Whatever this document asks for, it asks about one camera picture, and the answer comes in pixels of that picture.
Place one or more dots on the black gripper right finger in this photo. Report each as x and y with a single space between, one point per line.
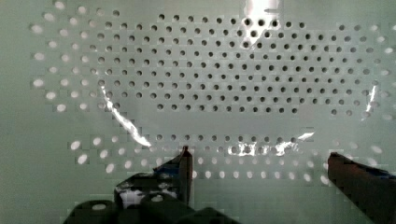
372 190

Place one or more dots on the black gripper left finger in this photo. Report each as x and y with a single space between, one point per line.
173 178

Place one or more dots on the mint green oval strainer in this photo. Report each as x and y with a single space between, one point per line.
261 92

